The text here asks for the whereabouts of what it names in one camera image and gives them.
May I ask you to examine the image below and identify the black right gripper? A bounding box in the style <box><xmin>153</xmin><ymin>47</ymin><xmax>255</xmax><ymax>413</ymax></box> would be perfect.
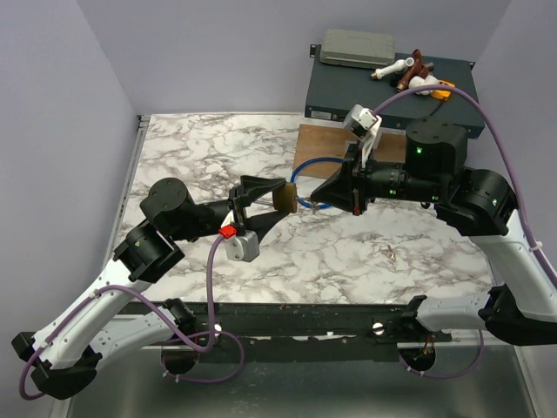
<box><xmin>309</xmin><ymin>140</ymin><xmax>442</xmax><ymax>216</ymax></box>

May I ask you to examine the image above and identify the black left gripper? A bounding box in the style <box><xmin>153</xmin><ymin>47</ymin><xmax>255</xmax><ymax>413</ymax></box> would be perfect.
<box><xmin>171</xmin><ymin>179</ymin><xmax>291</xmax><ymax>246</ymax></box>

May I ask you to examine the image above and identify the brass padlock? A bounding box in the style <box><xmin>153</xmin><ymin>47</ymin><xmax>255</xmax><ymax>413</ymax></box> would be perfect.
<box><xmin>256</xmin><ymin>182</ymin><xmax>298</xmax><ymax>213</ymax></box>

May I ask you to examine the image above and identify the silver key with ring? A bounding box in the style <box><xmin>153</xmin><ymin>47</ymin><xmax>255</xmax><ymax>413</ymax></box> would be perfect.
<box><xmin>381</xmin><ymin>245</ymin><xmax>397</xmax><ymax>261</ymax></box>

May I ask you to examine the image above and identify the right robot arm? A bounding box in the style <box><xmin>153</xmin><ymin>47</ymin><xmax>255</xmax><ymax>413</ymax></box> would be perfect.
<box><xmin>311</xmin><ymin>117</ymin><xmax>556</xmax><ymax>346</ymax></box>

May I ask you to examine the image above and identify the white pipe elbow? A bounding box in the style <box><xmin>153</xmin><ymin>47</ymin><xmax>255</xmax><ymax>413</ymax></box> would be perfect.
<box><xmin>408</xmin><ymin>74</ymin><xmax>440</xmax><ymax>89</ymax></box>

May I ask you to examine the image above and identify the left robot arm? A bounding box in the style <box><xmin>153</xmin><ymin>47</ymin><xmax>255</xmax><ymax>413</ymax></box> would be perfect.
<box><xmin>11</xmin><ymin>176</ymin><xmax>288</xmax><ymax>400</ymax></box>

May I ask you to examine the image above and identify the wooden board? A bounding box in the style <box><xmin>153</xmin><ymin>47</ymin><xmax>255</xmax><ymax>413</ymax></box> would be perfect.
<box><xmin>292</xmin><ymin>124</ymin><xmax>406</xmax><ymax>179</ymax></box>

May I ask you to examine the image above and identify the white pipe with brass end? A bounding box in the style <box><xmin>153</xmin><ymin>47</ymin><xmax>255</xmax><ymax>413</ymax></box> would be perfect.
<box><xmin>371</xmin><ymin>57</ymin><xmax>415</xmax><ymax>80</ymax></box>

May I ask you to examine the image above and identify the yellow tape measure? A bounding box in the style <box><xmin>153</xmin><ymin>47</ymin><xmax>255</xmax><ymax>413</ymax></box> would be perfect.
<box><xmin>430</xmin><ymin>80</ymin><xmax>455</xmax><ymax>101</ymax></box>

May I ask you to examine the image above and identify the grey plastic case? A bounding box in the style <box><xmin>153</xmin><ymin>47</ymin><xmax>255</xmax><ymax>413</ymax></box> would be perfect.
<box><xmin>319</xmin><ymin>29</ymin><xmax>395</xmax><ymax>69</ymax></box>

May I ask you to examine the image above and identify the brown pipe fitting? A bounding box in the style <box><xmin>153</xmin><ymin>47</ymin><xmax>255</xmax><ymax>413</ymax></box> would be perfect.
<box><xmin>396</xmin><ymin>49</ymin><xmax>430</xmax><ymax>91</ymax></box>

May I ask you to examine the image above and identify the blue cable loop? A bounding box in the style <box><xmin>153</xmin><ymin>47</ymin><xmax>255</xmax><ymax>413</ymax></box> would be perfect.
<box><xmin>290</xmin><ymin>157</ymin><xmax>345</xmax><ymax>210</ymax></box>

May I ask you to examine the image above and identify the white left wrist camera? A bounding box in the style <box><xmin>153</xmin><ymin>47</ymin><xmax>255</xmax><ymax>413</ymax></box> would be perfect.
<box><xmin>219</xmin><ymin>225</ymin><xmax>260</xmax><ymax>262</ymax></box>

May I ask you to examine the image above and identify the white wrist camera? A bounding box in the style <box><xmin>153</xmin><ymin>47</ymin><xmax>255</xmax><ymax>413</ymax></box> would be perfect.
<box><xmin>219</xmin><ymin>225</ymin><xmax>260</xmax><ymax>262</ymax></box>
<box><xmin>343</xmin><ymin>104</ymin><xmax>382</xmax><ymax>167</ymax></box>

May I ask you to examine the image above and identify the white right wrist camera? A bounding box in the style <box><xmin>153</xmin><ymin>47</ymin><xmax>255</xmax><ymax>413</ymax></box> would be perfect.
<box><xmin>343</xmin><ymin>104</ymin><xmax>382</xmax><ymax>167</ymax></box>

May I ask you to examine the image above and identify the blue rack network switch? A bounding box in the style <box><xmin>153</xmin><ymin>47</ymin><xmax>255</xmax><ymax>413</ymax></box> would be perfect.
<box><xmin>305</xmin><ymin>44</ymin><xmax>485</xmax><ymax>139</ymax></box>

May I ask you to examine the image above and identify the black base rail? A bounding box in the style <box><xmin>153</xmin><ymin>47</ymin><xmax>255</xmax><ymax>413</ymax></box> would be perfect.
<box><xmin>138</xmin><ymin>300</ymin><xmax>453</xmax><ymax>365</ymax></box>

